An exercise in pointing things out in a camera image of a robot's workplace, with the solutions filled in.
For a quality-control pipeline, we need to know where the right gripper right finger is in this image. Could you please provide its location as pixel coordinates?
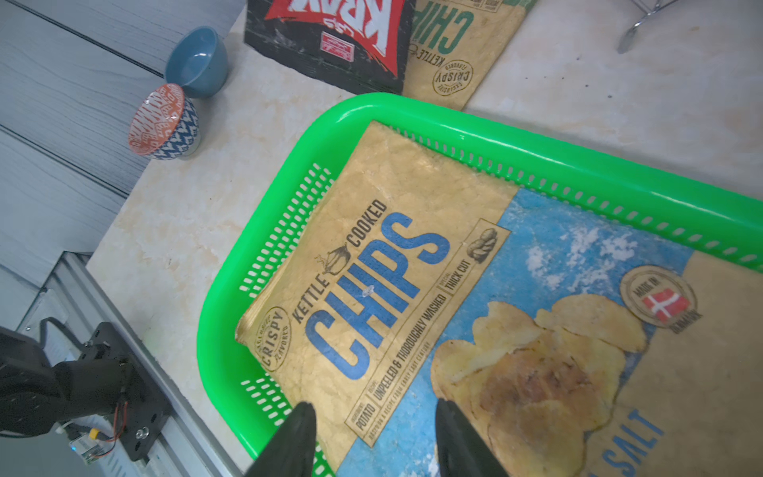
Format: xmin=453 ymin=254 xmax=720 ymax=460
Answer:
xmin=435 ymin=399 xmax=510 ymax=477

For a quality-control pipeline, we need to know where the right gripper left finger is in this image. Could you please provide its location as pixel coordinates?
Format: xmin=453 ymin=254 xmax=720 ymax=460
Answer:
xmin=244 ymin=401 xmax=317 ymax=477

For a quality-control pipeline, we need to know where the tan blue chips bag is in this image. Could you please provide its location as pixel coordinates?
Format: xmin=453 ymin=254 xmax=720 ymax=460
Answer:
xmin=236 ymin=123 xmax=762 ymax=476

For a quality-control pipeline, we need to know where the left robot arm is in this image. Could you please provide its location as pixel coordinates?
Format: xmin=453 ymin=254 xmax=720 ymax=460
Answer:
xmin=1 ymin=328 xmax=134 ymax=438

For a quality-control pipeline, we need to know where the green plastic basket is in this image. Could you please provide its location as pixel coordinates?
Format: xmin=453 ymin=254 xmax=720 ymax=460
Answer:
xmin=197 ymin=93 xmax=762 ymax=457

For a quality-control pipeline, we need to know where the tan green chips bag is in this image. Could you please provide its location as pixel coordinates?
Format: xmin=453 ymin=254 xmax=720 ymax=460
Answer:
xmin=403 ymin=0 xmax=536 ymax=111

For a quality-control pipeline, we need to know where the blue bowl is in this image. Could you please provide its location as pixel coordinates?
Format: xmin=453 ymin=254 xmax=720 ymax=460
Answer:
xmin=164 ymin=26 xmax=229 ymax=99

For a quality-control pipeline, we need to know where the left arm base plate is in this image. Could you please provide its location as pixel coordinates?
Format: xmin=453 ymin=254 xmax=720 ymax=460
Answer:
xmin=79 ymin=322 xmax=172 ymax=461

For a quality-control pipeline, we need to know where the wire plate rack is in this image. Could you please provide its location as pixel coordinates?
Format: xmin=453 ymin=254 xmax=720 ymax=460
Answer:
xmin=616 ymin=0 xmax=679 ymax=55

